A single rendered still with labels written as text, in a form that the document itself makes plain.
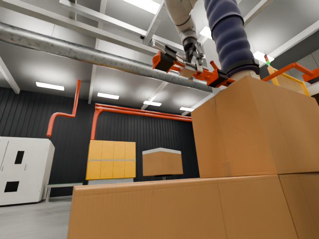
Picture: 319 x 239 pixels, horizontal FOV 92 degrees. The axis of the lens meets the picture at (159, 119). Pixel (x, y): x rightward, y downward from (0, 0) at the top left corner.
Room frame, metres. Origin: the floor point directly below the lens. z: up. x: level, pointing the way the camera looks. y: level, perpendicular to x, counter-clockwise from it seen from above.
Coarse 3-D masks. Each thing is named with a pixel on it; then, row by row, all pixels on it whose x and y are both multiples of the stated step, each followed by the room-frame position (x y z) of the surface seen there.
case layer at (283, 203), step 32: (96, 192) 0.29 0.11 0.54; (128, 192) 0.31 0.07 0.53; (160, 192) 0.34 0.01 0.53; (192, 192) 0.38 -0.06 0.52; (224, 192) 0.43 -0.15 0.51; (256, 192) 0.49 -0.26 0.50; (288, 192) 0.57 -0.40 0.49; (96, 224) 0.29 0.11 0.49; (128, 224) 0.31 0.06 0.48; (160, 224) 0.34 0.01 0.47; (192, 224) 0.38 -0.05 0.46; (224, 224) 0.42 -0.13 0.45; (256, 224) 0.47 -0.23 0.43; (288, 224) 0.54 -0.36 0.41
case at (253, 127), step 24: (216, 96) 0.71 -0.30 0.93; (240, 96) 0.60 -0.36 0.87; (264, 96) 0.59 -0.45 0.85; (288, 96) 0.68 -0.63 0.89; (192, 120) 0.90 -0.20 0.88; (216, 120) 0.74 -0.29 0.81; (240, 120) 0.62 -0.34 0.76; (264, 120) 0.56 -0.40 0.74; (288, 120) 0.64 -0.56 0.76; (312, 120) 0.75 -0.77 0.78; (216, 144) 0.76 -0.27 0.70; (240, 144) 0.65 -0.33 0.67; (264, 144) 0.56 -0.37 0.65; (288, 144) 0.61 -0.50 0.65; (312, 144) 0.70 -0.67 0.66; (216, 168) 0.79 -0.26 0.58; (240, 168) 0.67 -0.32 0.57; (264, 168) 0.58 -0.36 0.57; (288, 168) 0.58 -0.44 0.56; (312, 168) 0.66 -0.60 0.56
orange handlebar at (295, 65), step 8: (176, 64) 0.61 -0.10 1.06; (296, 64) 0.67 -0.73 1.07; (200, 72) 0.68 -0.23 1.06; (208, 72) 0.69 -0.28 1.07; (280, 72) 0.72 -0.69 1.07; (304, 72) 0.74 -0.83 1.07; (312, 72) 0.76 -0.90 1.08; (208, 80) 0.75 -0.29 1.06; (232, 80) 0.78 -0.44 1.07; (264, 80) 0.80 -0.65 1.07
